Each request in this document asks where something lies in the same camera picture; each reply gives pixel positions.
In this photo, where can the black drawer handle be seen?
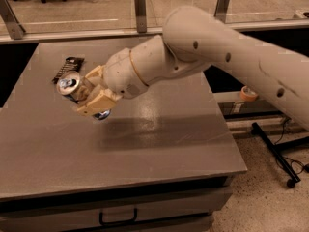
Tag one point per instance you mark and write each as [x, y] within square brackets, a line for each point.
[117, 216]

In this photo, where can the right metal railing post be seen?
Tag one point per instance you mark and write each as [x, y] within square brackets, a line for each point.
[221, 10]

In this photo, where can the black wheeled stand base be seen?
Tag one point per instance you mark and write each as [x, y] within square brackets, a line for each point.
[277, 149]

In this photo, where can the middle metal railing post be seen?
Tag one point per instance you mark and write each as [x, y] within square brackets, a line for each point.
[141, 16]

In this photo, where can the left metal railing post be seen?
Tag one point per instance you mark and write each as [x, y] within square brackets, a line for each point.
[14, 28]

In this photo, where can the black snack bar wrapper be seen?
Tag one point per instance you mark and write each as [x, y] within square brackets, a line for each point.
[71, 64]

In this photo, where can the orange tape roll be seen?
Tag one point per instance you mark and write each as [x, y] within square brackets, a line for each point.
[247, 94]

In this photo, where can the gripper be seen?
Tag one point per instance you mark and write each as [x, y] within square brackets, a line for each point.
[122, 72]

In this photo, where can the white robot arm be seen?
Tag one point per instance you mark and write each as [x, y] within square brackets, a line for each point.
[191, 41]

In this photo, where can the silver blue redbull can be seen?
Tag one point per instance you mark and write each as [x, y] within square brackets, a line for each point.
[69, 84]

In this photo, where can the metal railing post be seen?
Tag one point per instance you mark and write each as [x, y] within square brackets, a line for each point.
[221, 10]
[141, 16]
[14, 28]

